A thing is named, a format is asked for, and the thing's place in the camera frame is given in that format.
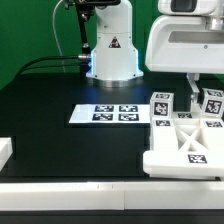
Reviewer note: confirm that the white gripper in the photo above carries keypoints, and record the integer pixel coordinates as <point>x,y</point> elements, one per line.
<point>183,44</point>

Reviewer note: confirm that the white chair back frame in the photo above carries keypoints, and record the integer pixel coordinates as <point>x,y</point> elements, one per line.
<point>185,147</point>

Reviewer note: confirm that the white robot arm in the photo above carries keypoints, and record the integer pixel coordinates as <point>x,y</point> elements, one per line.
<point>114,60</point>

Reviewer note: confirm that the white tag base sheet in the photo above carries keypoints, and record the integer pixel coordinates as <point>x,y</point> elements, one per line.
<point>110,113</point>

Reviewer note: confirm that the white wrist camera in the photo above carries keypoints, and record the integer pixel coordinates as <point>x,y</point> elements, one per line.
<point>191,7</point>

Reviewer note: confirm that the white left wall block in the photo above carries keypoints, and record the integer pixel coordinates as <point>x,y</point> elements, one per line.
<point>5,151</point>

